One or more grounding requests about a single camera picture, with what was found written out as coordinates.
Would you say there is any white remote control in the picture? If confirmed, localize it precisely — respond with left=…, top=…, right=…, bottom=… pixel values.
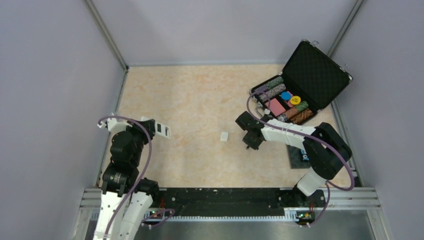
left=140, top=116, right=172, bottom=139

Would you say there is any white battery cover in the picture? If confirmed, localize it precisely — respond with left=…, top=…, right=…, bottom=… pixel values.
left=220, top=131, right=229, bottom=142

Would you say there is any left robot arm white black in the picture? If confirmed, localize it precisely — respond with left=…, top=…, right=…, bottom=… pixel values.
left=93, top=115, right=164, bottom=240

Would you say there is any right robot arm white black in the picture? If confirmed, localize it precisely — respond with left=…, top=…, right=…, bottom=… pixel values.
left=235, top=111, right=353, bottom=206

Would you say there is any pink card deck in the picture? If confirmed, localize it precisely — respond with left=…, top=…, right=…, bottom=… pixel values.
left=265, top=98, right=286, bottom=117

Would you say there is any blue round chip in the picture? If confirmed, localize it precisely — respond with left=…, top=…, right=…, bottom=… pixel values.
left=280, top=91, right=293, bottom=102

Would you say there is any yellow round chip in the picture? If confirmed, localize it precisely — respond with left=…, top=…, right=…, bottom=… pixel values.
left=289, top=95, right=302, bottom=106

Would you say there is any blue owl toy figure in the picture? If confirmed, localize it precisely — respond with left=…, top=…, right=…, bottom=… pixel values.
left=300, top=150, right=310, bottom=162

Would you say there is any black poker chip case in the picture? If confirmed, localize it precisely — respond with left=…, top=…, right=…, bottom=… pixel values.
left=249, top=39, right=353, bottom=125

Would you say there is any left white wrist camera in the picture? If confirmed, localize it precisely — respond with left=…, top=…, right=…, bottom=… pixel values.
left=97, top=113, right=132, bottom=134

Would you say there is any black studded base plate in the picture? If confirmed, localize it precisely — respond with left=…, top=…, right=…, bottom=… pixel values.
left=287, top=146, right=311, bottom=169

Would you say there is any black mounting rail base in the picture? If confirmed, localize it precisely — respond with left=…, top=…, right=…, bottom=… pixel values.
left=152, top=187, right=326, bottom=217

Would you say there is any aluminium frame rail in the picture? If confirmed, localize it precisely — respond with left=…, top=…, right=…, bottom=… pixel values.
left=79, top=187, right=382, bottom=223

